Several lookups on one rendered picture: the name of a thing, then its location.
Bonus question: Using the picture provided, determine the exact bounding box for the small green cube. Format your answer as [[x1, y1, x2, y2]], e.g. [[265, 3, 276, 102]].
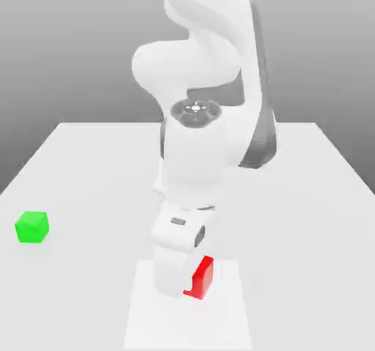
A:
[[14, 210, 51, 244]]

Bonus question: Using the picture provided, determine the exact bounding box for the small red cube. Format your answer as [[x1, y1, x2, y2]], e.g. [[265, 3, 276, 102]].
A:
[[182, 255, 215, 300]]

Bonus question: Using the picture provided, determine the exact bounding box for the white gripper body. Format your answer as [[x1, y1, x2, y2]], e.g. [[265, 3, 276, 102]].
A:
[[151, 243, 196, 298]]

